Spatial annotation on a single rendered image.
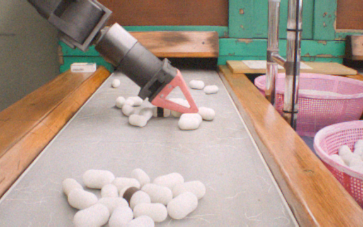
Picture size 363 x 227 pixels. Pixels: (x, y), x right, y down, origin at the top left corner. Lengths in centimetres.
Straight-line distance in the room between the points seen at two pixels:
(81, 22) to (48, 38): 136
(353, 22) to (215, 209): 98
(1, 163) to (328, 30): 100
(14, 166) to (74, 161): 8
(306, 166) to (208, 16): 81
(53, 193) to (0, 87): 170
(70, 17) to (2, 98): 149
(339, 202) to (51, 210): 28
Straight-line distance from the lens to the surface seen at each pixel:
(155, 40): 116
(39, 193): 48
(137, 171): 47
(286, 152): 52
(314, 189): 42
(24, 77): 210
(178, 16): 122
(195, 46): 116
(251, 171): 52
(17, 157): 55
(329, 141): 62
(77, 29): 69
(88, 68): 111
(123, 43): 69
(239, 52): 122
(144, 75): 69
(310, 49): 127
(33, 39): 207
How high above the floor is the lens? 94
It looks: 15 degrees down
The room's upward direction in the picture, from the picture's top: straight up
